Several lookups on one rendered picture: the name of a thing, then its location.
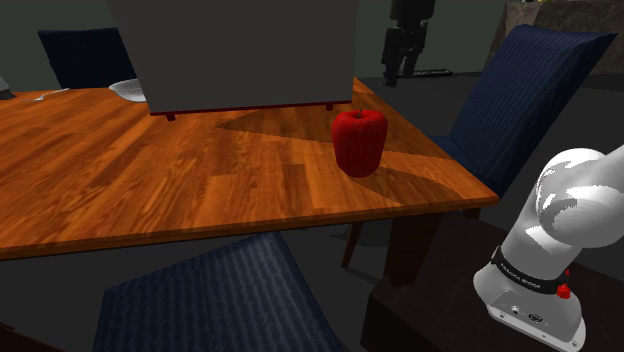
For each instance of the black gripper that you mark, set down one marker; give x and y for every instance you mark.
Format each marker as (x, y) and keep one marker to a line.
(412, 10)

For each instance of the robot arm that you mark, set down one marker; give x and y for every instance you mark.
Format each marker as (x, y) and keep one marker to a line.
(531, 253)

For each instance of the black remote control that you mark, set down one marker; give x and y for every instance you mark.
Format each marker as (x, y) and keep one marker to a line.
(433, 73)

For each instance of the red apple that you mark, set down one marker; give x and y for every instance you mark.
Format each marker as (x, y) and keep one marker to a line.
(359, 144)

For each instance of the dark blue striped chair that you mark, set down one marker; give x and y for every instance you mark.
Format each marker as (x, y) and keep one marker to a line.
(85, 58)
(521, 97)
(219, 297)

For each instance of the large grey box, dark feet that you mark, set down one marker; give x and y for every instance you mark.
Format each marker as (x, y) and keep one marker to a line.
(244, 53)

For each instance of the dark robot stand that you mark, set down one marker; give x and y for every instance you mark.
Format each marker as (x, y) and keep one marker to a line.
(429, 302)

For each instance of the white bowl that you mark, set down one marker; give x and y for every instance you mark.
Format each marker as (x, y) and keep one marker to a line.
(129, 90)

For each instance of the brown wooden table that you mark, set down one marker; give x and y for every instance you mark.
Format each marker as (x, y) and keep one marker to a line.
(146, 170)

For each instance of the silver spoon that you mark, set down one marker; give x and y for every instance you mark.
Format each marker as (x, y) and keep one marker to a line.
(46, 94)

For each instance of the small grey object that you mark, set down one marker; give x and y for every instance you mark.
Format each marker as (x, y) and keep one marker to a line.
(5, 90)

